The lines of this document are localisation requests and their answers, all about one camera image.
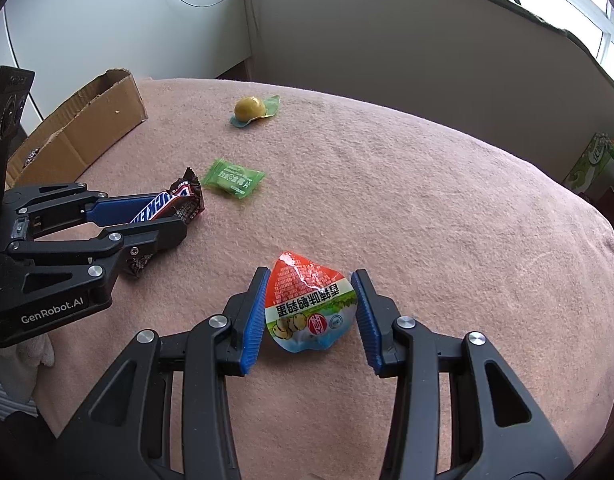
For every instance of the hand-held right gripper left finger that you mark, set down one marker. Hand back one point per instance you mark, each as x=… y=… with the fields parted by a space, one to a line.
x=254 y=320

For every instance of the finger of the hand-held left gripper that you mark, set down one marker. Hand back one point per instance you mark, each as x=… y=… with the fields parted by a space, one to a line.
x=152 y=235
x=112 y=209

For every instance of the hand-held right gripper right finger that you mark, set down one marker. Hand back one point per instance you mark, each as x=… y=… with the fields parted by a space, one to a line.
x=367 y=320

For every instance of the brown chocolate bar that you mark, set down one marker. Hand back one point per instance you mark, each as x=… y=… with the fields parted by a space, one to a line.
x=179 y=196

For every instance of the orange white egg snack packet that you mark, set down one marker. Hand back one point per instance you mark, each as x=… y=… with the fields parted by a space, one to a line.
x=307 y=305

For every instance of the brown cardboard box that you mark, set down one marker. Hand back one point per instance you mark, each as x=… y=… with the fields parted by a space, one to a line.
x=102 y=120

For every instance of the white fuzzy cloth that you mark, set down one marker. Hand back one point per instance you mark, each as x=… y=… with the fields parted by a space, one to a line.
x=34 y=357

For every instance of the green wrapped candy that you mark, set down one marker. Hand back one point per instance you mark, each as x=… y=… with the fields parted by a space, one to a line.
x=234 y=180

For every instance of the pink blanket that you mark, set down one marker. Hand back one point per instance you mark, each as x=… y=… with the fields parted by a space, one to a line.
x=412 y=210

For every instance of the yellow ball candy clear wrapper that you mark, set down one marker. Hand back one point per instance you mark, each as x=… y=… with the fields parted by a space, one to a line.
x=249 y=109

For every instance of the white cabinet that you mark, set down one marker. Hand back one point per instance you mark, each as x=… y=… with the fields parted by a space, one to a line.
x=112 y=20

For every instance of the green printed carton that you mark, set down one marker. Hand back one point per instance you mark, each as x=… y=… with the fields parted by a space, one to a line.
x=594 y=160

